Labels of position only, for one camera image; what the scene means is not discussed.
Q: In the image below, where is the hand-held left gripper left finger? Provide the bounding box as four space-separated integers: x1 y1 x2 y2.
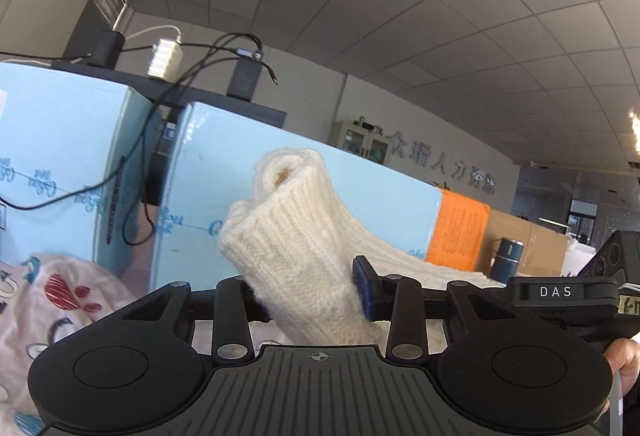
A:
107 276 271 367

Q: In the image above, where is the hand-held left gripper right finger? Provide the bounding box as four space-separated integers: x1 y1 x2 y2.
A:
351 256 566 365

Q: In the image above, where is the white knit sweater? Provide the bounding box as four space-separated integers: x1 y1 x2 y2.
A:
216 147 506 347

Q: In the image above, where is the person's right hand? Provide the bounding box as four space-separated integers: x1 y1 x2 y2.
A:
602 338 640 397

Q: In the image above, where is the white shopping bag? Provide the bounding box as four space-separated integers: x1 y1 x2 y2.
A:
559 240 602 278

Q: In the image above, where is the large cardboard box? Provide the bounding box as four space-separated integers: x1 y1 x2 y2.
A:
475 209 572 278

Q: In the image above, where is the barred background window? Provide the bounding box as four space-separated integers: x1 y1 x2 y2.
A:
567 199 600 244

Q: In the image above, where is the light blue foam board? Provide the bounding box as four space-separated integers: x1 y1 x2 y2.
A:
149 101 444 293
0 61 167 278

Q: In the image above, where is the blue vacuum bottle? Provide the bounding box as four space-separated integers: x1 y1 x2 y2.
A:
489 239 525 283

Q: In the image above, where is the orange printed board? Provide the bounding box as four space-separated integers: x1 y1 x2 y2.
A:
424 190 492 270

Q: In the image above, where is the white glass-door cabinet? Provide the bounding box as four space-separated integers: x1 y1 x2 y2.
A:
331 118 394 166

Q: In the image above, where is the black hanging device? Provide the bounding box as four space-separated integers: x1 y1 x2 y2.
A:
141 119 177 207

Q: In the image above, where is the white cartoon printed blanket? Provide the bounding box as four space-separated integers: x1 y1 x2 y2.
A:
0 253 147 436

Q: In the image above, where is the black power adapter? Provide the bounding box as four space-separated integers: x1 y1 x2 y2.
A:
89 30 127 68
227 47 264 100

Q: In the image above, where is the white power strip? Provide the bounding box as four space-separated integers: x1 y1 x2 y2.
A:
147 39 182 80

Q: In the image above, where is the silver wall lettering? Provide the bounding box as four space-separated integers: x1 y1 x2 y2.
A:
390 131 497 195

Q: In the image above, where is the black cable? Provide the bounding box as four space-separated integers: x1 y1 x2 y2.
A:
0 33 281 247

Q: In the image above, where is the white cable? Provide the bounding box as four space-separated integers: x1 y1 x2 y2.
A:
125 24 182 43

